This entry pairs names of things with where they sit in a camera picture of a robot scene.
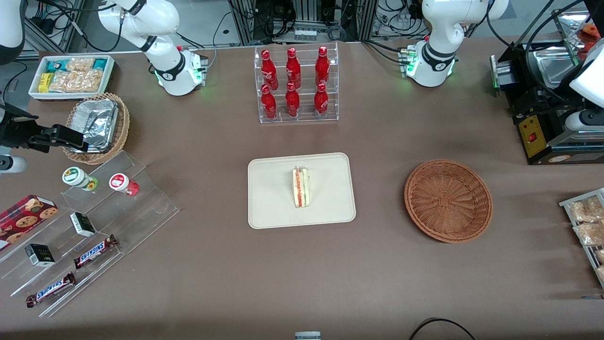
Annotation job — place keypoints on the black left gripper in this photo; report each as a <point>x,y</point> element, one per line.
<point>529,102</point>

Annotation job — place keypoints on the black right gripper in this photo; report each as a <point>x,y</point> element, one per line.
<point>16,131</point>

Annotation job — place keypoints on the triangle sandwich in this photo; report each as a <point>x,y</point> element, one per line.
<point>300,188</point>

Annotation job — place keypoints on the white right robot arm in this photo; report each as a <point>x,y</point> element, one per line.
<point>174,71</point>

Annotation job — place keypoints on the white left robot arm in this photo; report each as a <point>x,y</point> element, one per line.
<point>441,28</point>

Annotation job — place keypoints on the silver foil tray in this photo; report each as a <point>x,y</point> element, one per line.
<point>96,123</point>

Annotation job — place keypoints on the wicker basket with foil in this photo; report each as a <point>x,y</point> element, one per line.
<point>123,123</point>

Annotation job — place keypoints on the grey metal bread tray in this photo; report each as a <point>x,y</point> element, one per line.
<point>566,204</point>

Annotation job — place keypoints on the round brown wicker basket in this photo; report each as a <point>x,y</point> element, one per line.
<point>448,200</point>

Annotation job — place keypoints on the beige plastic tray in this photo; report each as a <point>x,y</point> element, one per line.
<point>269,193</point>

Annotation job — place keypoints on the green label white cup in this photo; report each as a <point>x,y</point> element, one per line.
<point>75,176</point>

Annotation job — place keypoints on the black machine with yellow label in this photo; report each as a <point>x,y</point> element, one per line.
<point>547,148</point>

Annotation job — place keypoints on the yellow snack packet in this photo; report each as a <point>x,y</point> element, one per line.
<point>45,82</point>

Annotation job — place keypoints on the large clear cracker bag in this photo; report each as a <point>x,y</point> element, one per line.
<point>78,81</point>

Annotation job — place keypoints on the teal snack packet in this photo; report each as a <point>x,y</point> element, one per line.
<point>56,66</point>

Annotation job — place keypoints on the red label white cup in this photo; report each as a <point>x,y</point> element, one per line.
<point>120,182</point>

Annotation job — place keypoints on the small clear cracker bag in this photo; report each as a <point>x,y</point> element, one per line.
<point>80,63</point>

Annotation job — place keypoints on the white plastic snack bin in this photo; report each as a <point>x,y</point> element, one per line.
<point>111,78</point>

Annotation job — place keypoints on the red cookie box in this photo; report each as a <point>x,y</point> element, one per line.
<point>23,218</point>

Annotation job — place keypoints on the small black box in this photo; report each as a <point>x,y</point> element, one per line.
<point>83,224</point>
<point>39,255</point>

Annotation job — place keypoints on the clear acrylic stepped stand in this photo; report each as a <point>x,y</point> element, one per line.
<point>141,208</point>

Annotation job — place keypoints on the Snickers bar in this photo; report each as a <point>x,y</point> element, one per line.
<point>94,251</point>
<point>51,289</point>

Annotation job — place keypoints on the clear bag of bread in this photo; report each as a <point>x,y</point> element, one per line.
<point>591,233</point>
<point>587,210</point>

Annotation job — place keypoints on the red cola bottle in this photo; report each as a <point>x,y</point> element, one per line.
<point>269,73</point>
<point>321,103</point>
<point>292,103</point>
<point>293,71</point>
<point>322,70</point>
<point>269,105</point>

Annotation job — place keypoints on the clear acrylic bottle rack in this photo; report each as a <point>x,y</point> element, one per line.
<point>304,115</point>

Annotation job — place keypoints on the white power strip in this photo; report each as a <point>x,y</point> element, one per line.
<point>305,35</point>

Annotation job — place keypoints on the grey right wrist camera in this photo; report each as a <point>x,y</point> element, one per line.
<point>12,164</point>

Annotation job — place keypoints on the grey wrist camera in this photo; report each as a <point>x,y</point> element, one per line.
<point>583,121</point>
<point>12,164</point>

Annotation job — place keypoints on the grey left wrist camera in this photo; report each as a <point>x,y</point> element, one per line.
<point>583,121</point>

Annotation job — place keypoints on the aluminium frame rack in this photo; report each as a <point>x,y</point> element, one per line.
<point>363,19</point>

